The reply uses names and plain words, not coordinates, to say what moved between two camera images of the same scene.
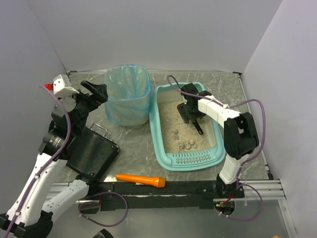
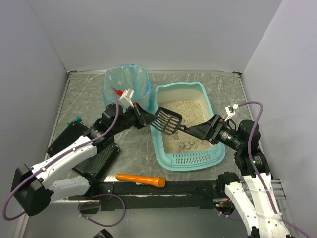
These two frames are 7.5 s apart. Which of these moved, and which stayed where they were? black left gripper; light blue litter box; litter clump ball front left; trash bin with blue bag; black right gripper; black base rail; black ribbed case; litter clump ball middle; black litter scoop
Moved: black litter scoop; black left gripper; black right gripper
Stayed: litter clump ball front left; litter clump ball middle; black base rail; black ribbed case; light blue litter box; trash bin with blue bag
